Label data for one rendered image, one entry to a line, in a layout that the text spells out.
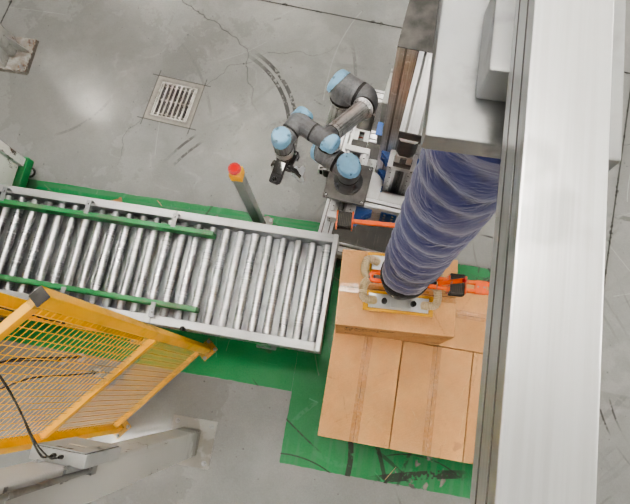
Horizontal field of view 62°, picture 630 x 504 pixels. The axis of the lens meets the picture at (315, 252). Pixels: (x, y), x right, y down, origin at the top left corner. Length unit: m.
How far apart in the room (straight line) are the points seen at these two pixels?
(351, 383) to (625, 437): 1.86
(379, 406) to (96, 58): 3.46
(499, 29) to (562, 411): 0.54
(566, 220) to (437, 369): 2.52
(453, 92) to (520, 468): 0.56
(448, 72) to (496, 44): 0.10
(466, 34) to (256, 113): 3.34
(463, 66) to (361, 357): 2.35
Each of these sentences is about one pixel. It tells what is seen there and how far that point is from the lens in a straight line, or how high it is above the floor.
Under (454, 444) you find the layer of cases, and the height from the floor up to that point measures 0.54.
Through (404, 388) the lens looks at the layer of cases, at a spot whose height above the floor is 0.54.
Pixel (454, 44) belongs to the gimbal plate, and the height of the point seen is 2.87.
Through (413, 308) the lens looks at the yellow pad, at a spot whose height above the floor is 1.08.
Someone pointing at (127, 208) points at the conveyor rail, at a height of 0.59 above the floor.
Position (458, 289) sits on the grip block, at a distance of 2.54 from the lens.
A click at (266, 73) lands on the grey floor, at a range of 4.39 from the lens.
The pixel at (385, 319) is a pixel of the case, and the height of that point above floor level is 0.94.
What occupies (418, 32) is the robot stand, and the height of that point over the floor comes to 2.03.
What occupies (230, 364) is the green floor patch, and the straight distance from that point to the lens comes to 3.71.
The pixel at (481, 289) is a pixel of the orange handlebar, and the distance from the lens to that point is 2.56.
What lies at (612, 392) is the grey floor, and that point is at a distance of 4.04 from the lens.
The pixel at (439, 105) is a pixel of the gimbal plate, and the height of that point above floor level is 2.87.
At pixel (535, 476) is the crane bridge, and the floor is 3.05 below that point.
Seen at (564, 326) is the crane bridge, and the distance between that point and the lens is 0.64.
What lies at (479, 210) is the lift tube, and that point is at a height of 2.49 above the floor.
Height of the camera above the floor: 3.63
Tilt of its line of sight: 75 degrees down
